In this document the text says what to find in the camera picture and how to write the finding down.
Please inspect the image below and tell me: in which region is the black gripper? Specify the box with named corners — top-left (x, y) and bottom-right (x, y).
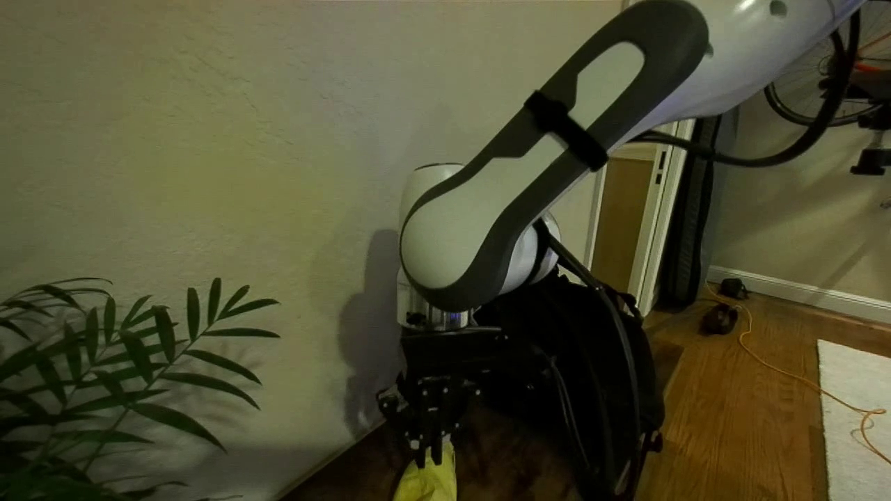
top-left (372, 317), bottom-right (523, 470)

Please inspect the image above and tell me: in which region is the yellow banana-shaped Bananagrams pouch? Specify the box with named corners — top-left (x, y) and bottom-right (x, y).
top-left (390, 434), bottom-right (461, 501)

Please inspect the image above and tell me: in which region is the tall black bag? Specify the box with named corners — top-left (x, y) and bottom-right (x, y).
top-left (654, 115), bottom-right (728, 315)

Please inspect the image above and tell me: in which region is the black backpack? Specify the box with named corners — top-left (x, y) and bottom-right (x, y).
top-left (471, 265), bottom-right (668, 501)

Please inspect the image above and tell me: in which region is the dark brown shoe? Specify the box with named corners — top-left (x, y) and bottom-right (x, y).
top-left (698, 301), bottom-right (743, 339)

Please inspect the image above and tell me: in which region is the green palm plant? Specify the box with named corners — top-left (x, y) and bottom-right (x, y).
top-left (0, 275), bottom-right (281, 501)

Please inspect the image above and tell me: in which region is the small black floor object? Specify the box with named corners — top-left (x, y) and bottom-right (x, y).
top-left (717, 275), bottom-right (752, 304)

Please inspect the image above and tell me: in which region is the white baseboard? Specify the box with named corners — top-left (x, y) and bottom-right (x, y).
top-left (706, 265), bottom-right (891, 327)

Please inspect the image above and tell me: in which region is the white rug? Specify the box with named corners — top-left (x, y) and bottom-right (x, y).
top-left (816, 338), bottom-right (891, 501)

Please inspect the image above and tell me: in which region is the bicycle wheel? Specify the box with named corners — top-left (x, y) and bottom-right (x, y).
top-left (762, 25), bottom-right (891, 132)

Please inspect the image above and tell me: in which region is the white door frame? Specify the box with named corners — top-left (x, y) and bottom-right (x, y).
top-left (582, 118), bottom-right (695, 315)

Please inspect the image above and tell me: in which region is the orange floor cable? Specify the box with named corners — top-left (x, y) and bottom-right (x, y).
top-left (734, 304), bottom-right (891, 468)

